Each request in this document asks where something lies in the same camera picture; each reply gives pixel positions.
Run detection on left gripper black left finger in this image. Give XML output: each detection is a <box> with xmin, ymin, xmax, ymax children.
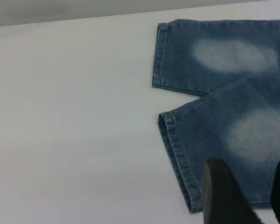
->
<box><xmin>201</xmin><ymin>158</ymin><xmax>262</xmax><ymax>224</ymax></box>

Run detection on blue denim shorts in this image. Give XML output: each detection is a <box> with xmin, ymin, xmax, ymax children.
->
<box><xmin>151</xmin><ymin>18</ymin><xmax>280</xmax><ymax>214</ymax></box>

